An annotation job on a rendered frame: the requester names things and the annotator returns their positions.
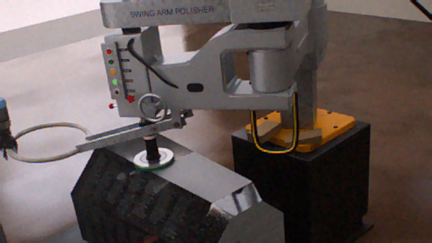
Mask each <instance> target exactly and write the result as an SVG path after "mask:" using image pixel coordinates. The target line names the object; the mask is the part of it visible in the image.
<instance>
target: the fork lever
mask: <svg viewBox="0 0 432 243"><path fill-rule="evenodd" d="M192 116H194V115H193V112H192V110H181V122H182V126H185V125H187V123H186V120H185V119H187V118H189V117H192ZM179 126H180V123H179V122H177V121H175V122H174V123H173V127H174V128H178V127H179ZM173 127H172V121H171V112H170V113H167V116H166V118H165V119H164V120H163V121H159V122H156V123H153V124H150V125H147V126H144V127H139V124H138V121H136V122H134V123H131V124H127V125H125V126H122V127H117V128H114V129H111V130H108V131H103V132H97V133H96V134H92V135H89V136H87V137H85V139H86V140H89V141H88V142H85V143H80V144H77V145H75V147H76V149H78V150H79V152H78V153H79V154H80V153H82V152H86V151H89V150H96V149H100V148H104V147H106V146H110V145H112V144H115V143H121V142H124V141H127V140H133V139H136V138H141V137H144V136H148V135H151V134H154V133H157V132H162V131H169V130H171V129H173Z"/></svg>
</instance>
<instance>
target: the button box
mask: <svg viewBox="0 0 432 243"><path fill-rule="evenodd" d="M100 47H101V50H102V55H103V58H104V62H105V69H106V71H105V73H106V77H107V81H108V84H109V89H110V93H111V99H112V100H126V99H127V93H126V90H125V84H124V77H123V73H122V65H121V61H120V57H119V52H118V48H117V43H116V41H114V42H102V43H100ZM107 47H110V48H111V49H112V55H110V56H108V55H106V51H105V50H106V48H107ZM109 58H112V59H114V61H115V65H114V66H110V65H109V64H108V63H107V60H108V59H109ZM112 68H114V69H115V70H116V75H111V74H110V70H111V69H112ZM112 79H116V80H117V81H118V85H114V84H113V83H112V82H111V81H112ZM115 89H119V90H120V92H121V93H120V94H119V95H115V93H114V90H115Z"/></svg>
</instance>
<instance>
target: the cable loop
mask: <svg viewBox="0 0 432 243"><path fill-rule="evenodd" d="M249 112H250V122H251V135H252V139H253V142H254V144H255V146H256V149H257V150H260V151H262V152H263V153H266V154H289V153H291V152H292V151H294V150H295V149H296V148H297V146H298V142H299V136H300V122H299V100H298V92H294V103H293V105H292V143H291V145H290V146H289V147H288V148H266V147H264V146H263V145H261V143H260V141H259V139H258V136H257V113H256V111H249Z"/></svg>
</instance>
